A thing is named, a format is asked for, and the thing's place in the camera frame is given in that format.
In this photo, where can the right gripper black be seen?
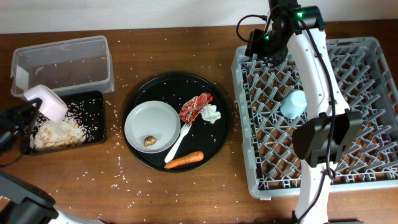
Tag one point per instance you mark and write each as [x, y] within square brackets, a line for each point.
[254, 46]

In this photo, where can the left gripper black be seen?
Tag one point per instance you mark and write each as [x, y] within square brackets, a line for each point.
[25, 131]

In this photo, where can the pink bowl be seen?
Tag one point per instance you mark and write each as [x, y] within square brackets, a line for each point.
[52, 105]

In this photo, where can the light blue cup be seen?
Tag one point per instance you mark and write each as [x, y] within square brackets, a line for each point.
[294, 105]

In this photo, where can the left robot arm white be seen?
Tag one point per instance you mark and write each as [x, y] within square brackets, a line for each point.
[27, 203]

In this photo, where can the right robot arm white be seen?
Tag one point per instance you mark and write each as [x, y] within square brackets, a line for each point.
[331, 125]

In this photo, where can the grey dishwasher rack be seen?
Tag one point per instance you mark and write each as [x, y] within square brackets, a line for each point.
[363, 76]

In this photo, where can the rice and food pile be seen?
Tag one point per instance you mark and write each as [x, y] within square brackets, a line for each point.
[51, 135]

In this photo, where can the black rectangular tray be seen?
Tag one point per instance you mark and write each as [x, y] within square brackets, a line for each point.
[88, 110]

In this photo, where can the clear plastic bin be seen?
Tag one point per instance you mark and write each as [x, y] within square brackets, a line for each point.
[66, 67]

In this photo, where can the crumpled white napkin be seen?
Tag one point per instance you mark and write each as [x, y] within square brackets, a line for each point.
[209, 113]

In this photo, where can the round black tray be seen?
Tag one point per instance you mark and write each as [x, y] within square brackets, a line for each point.
[175, 89]

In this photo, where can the red snack wrapper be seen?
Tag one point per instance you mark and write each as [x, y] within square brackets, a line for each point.
[191, 109]

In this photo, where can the white plastic fork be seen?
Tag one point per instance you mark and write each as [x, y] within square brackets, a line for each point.
[183, 132]

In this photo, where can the brown food scrap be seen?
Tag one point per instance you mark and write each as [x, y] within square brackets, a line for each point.
[149, 141]

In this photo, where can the grey plate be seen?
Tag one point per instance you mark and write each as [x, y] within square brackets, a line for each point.
[152, 118]

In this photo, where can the orange carrot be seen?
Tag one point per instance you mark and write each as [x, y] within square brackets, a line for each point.
[188, 159]

